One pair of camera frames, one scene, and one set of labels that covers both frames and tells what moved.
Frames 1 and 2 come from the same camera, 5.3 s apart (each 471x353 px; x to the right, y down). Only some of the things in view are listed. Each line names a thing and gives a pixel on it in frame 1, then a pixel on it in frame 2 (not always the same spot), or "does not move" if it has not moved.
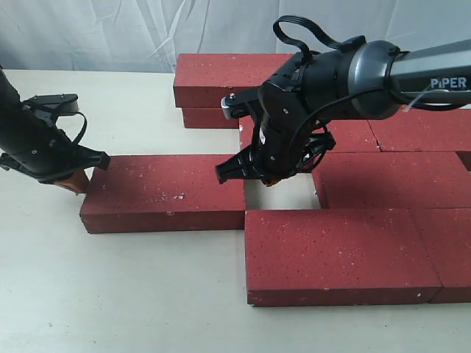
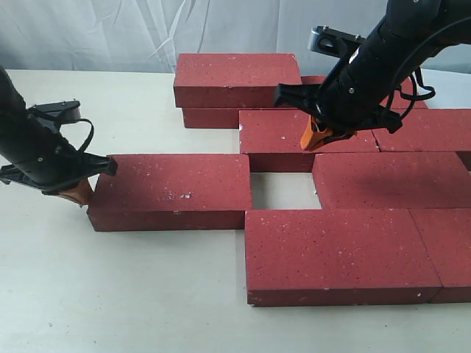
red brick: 162,193 does not move
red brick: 202,80 does not move
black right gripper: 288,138 -> 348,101
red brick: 422,129 does not move
